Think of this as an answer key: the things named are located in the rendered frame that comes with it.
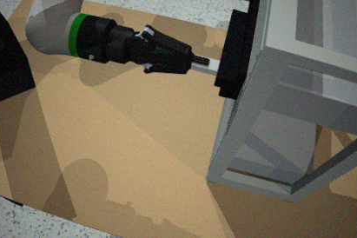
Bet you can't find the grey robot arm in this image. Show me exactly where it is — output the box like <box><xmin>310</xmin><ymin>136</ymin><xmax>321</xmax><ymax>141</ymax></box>
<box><xmin>25</xmin><ymin>0</ymin><xmax>117</xmax><ymax>63</ymax></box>

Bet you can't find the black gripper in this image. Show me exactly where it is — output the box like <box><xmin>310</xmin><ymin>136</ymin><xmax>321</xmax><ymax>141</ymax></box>
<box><xmin>106</xmin><ymin>24</ymin><xmax>220</xmax><ymax>76</ymax></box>

